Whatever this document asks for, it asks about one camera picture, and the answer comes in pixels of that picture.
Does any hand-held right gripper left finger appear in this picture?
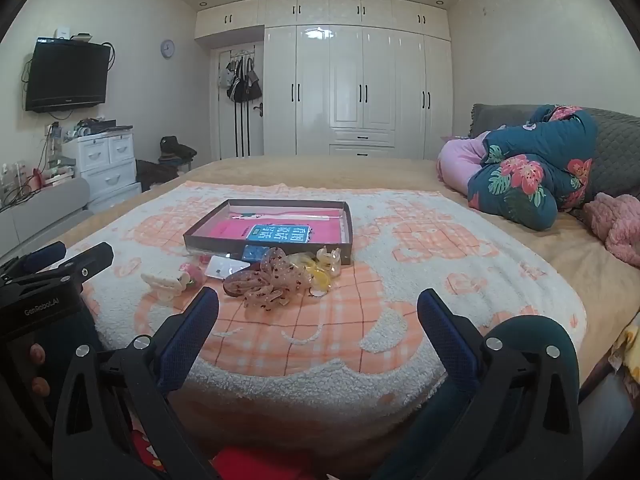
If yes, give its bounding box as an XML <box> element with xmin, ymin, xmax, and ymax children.
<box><xmin>52</xmin><ymin>287</ymin><xmax>221</xmax><ymax>480</ymax></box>

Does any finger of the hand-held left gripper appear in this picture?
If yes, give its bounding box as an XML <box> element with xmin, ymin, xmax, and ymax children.
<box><xmin>0</xmin><ymin>241</ymin><xmax>67</xmax><ymax>281</ymax></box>
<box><xmin>10</xmin><ymin>242</ymin><xmax>115</xmax><ymax>287</ymax></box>

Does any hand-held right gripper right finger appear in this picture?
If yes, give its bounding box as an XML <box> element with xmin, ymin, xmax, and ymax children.
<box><xmin>372</xmin><ymin>288</ymin><xmax>583</xmax><ymax>480</ymax></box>

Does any white hair claw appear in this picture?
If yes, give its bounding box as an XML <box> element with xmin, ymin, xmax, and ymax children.
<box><xmin>141</xmin><ymin>272</ymin><xmax>193</xmax><ymax>302</ymax></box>

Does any pink flower hair tie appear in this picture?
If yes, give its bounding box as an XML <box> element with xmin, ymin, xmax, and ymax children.
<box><xmin>181</xmin><ymin>262</ymin><xmax>206</xmax><ymax>289</ymax></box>

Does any white earring card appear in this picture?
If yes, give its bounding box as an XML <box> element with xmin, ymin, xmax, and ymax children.
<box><xmin>206</xmin><ymin>255</ymin><xmax>251</xmax><ymax>281</ymax></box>

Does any grey cardboard box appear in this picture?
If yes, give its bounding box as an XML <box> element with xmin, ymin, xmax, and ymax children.
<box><xmin>183</xmin><ymin>199</ymin><xmax>354</xmax><ymax>267</ymax></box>

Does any pink speckled hair clip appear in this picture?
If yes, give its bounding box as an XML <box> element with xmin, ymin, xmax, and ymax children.
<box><xmin>242</xmin><ymin>247</ymin><xmax>313</xmax><ymax>312</ymax></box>

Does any yellow hair clip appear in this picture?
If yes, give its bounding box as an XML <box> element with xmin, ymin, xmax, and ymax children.
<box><xmin>285</xmin><ymin>254</ymin><xmax>321</xmax><ymax>273</ymax></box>

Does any cream small hair claw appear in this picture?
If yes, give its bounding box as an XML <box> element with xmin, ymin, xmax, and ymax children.
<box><xmin>316</xmin><ymin>246</ymin><xmax>342</xmax><ymax>277</ymax></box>

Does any person's left hand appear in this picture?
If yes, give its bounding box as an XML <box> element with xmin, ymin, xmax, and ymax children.
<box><xmin>29</xmin><ymin>342</ymin><xmax>51</xmax><ymax>396</ymax></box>

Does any grey upholstered bench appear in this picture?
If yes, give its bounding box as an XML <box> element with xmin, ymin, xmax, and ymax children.
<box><xmin>0</xmin><ymin>177</ymin><xmax>93</xmax><ymax>258</ymax></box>

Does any white drawer cabinet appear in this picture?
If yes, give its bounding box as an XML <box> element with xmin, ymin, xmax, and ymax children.
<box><xmin>62</xmin><ymin>130</ymin><xmax>142</xmax><ymax>211</ymax></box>

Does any pink book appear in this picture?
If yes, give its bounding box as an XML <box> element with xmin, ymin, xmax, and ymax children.
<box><xmin>200</xmin><ymin>205</ymin><xmax>346</xmax><ymax>247</ymax></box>

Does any dark clothes pile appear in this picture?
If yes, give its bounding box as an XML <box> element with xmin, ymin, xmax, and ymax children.
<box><xmin>136</xmin><ymin>136</ymin><xmax>198</xmax><ymax>191</ymax></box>

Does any bed with tan sheet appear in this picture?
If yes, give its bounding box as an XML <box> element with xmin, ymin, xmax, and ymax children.
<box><xmin>0</xmin><ymin>155</ymin><xmax>640</xmax><ymax>480</ymax></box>

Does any pink cloth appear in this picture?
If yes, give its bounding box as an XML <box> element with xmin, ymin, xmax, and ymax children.
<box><xmin>436</xmin><ymin>135</ymin><xmax>493</xmax><ymax>193</ymax></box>

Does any yellow patterned cloth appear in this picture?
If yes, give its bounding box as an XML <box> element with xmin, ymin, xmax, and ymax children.
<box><xmin>612</xmin><ymin>310</ymin><xmax>640</xmax><ymax>376</ymax></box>

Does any white door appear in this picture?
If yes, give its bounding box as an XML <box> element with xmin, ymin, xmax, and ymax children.
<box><xmin>210</xmin><ymin>45</ymin><xmax>265</xmax><ymax>161</ymax></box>

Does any floral blue quilt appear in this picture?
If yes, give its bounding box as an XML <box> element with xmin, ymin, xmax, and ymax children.
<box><xmin>467</xmin><ymin>105</ymin><xmax>598</xmax><ymax>231</ymax></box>

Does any pink knit blanket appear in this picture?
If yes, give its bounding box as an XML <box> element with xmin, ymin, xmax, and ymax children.
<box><xmin>582</xmin><ymin>192</ymin><xmax>640</xmax><ymax>266</ymax></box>

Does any black hanging bag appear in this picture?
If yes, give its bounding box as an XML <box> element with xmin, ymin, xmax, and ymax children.
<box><xmin>227</xmin><ymin>58</ymin><xmax>262</xmax><ymax>105</ymax></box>

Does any white wardrobe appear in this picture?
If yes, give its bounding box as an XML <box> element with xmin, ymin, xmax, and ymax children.
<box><xmin>194</xmin><ymin>0</ymin><xmax>453</xmax><ymax>161</ymax></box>

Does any black wall television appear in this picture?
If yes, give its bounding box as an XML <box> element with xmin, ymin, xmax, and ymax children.
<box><xmin>25</xmin><ymin>37</ymin><xmax>111</xmax><ymax>113</ymax></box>

